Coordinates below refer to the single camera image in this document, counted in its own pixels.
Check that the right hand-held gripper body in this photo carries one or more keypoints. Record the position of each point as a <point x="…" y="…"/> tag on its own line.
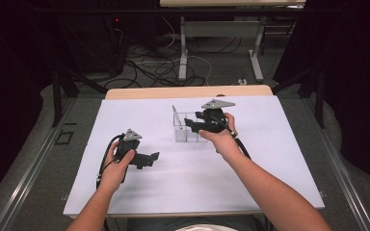
<point x="212" y="121"/>

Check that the clear plastic pen holder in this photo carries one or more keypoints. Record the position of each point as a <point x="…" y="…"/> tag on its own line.
<point x="186" y="133"/>

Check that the white table mat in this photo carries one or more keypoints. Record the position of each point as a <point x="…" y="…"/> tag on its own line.
<point x="199" y="179"/>

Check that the black metal stand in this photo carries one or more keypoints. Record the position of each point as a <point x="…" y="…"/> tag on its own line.
<point x="318" y="93"/>
<point x="58" y="96"/>

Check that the grey floor rail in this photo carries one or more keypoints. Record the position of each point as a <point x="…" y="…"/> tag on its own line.
<point x="29" y="173"/>
<point x="342" y="166"/>

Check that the black horizontal bar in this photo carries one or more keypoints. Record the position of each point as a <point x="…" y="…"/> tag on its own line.
<point x="173" y="11"/>

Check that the person's clothing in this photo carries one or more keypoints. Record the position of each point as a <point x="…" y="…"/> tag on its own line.
<point x="202" y="226"/>

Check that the wooden table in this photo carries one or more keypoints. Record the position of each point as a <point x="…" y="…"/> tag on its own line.
<point x="186" y="92"/>

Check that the white-legged desk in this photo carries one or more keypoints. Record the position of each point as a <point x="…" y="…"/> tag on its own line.
<point x="183" y="48"/>

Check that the black computer tower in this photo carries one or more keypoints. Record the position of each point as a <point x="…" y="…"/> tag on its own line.
<point x="93" y="41"/>

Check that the person's right hand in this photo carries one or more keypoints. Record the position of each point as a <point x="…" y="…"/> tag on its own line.
<point x="223" y="138"/>

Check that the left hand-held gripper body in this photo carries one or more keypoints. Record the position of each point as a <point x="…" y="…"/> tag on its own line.
<point x="126" y="148"/>

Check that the white plug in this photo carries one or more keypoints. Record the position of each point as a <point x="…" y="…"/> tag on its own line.
<point x="242" y="82"/>

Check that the person's left hand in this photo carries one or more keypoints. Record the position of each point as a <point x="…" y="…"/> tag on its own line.
<point x="115" y="174"/>

